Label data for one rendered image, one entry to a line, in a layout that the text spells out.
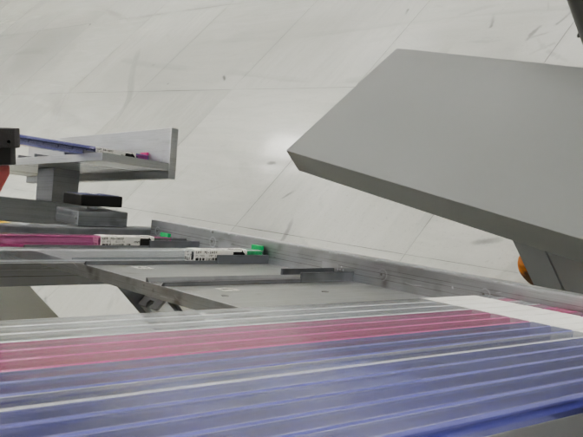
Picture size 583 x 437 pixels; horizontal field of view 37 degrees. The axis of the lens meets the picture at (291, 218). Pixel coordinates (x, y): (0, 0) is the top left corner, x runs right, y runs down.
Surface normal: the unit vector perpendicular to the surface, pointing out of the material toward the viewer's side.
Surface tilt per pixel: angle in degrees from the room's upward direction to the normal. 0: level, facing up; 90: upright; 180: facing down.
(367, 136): 0
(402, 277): 44
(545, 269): 90
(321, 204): 0
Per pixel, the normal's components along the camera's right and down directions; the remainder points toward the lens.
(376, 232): -0.47, -0.71
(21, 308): 0.73, 0.01
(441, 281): -0.73, -0.03
